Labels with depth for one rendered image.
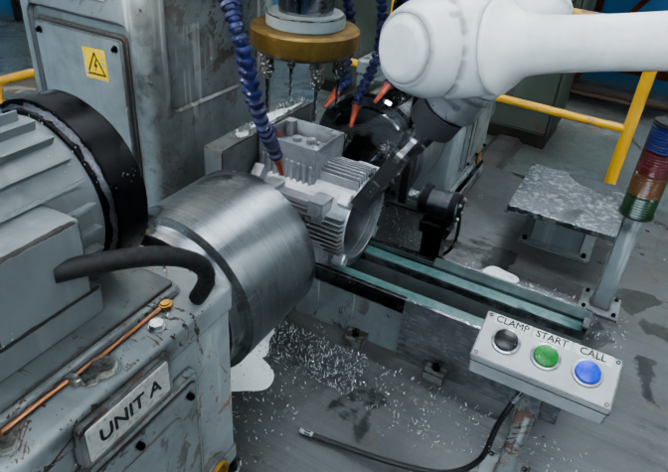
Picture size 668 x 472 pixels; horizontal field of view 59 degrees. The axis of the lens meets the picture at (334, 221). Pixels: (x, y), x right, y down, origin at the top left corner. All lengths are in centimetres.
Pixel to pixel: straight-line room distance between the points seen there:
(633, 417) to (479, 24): 77
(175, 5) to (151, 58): 10
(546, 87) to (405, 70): 346
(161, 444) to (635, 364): 90
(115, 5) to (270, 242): 45
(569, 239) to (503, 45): 94
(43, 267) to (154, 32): 58
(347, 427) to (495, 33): 64
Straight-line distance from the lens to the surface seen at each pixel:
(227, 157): 101
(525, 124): 416
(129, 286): 66
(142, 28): 99
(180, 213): 79
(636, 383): 124
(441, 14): 62
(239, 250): 77
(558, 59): 63
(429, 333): 105
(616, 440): 112
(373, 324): 110
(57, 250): 50
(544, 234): 152
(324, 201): 100
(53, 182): 55
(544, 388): 79
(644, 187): 122
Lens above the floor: 157
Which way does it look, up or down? 32 degrees down
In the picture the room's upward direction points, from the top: 5 degrees clockwise
